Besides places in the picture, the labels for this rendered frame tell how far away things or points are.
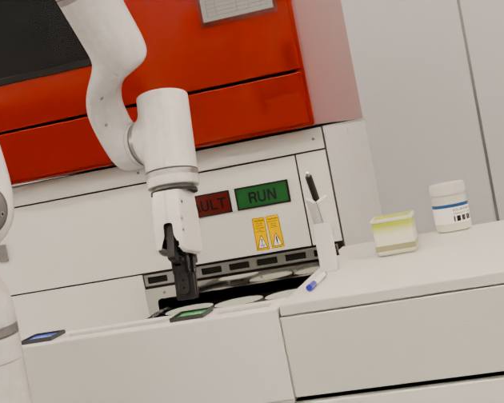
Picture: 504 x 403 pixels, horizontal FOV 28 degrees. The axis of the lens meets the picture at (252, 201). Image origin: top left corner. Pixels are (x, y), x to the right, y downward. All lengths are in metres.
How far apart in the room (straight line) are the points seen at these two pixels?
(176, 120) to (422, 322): 0.49
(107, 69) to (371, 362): 0.59
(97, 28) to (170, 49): 0.60
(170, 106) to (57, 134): 0.67
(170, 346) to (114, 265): 0.71
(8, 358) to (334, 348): 0.47
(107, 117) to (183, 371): 0.42
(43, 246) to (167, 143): 0.80
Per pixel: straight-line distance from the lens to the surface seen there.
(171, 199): 1.55
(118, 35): 1.55
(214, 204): 2.15
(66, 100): 2.21
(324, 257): 1.76
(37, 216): 2.31
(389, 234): 1.82
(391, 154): 3.57
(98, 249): 2.26
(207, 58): 2.10
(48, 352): 1.64
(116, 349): 1.59
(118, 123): 1.65
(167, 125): 1.58
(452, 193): 2.00
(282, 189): 2.11
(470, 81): 3.55
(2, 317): 1.42
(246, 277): 2.15
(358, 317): 1.48
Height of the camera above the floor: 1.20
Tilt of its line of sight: 3 degrees down
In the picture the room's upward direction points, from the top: 11 degrees counter-clockwise
